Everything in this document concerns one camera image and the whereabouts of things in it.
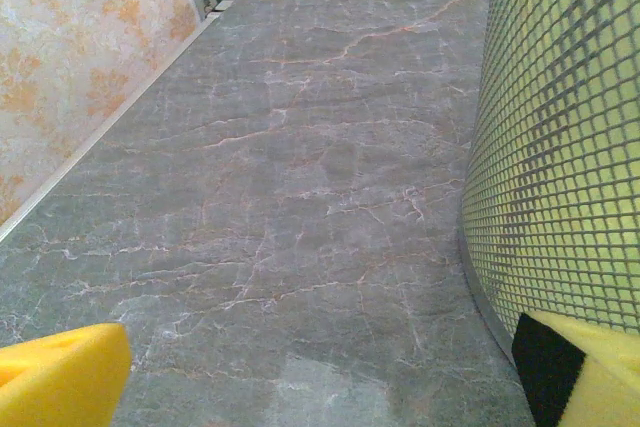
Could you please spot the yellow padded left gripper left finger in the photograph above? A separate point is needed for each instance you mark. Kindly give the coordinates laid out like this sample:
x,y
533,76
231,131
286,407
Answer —
x,y
60,377

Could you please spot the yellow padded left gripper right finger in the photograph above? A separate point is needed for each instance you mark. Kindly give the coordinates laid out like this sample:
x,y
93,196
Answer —
x,y
590,377

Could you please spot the aluminium table side rail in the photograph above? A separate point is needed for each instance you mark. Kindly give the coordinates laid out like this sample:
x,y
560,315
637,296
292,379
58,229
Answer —
x,y
100,134

